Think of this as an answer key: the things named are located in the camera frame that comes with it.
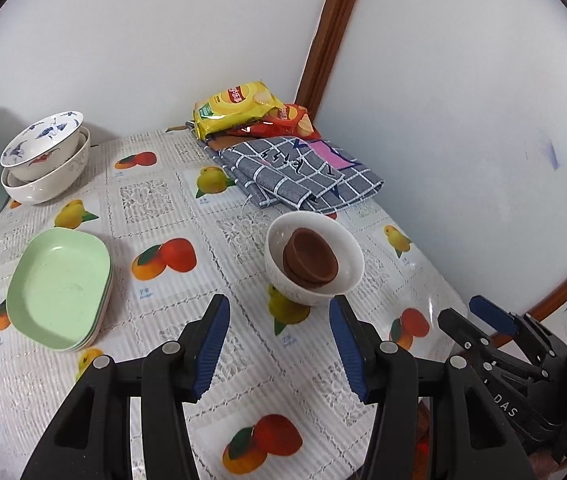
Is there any green plate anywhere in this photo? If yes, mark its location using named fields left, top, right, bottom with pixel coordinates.
left=6, top=227, right=113, bottom=348

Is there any small white bowl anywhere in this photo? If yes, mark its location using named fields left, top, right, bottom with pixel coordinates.
left=265, top=211, right=365, bottom=307

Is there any small brown bowl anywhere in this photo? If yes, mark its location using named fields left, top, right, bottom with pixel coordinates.
left=282, top=228, right=339, bottom=288

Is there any white bowl with painted pattern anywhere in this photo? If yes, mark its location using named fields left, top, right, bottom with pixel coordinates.
left=0, top=110, right=85, bottom=183

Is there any red chip bag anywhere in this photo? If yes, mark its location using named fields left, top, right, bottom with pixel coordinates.
left=226, top=103, right=321, bottom=142

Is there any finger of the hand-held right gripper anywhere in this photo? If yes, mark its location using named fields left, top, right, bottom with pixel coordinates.
left=468, top=295, right=567, bottom=378
left=437, top=308, right=501, bottom=368

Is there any brown wooden trim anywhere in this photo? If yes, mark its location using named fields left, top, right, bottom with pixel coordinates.
left=488, top=255, right=567, bottom=351
left=296, top=0, right=371, bottom=117

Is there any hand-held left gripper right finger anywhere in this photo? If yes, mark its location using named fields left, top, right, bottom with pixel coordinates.
left=329, top=295, right=534, bottom=480

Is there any fruit print lace tablecloth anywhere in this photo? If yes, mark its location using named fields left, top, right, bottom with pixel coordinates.
left=0, top=127, right=469, bottom=480

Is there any grey checked cloth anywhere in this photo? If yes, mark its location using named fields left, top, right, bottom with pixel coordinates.
left=184, top=120, right=384, bottom=212

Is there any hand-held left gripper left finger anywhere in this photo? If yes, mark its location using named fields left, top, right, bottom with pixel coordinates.
left=21, top=294, right=231, bottom=480

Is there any yellow chip bag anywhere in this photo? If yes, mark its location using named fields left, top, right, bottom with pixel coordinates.
left=194, top=81, right=284, bottom=140

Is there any large white bowl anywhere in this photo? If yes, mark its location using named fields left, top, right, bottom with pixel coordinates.
left=2, top=127, right=92, bottom=205

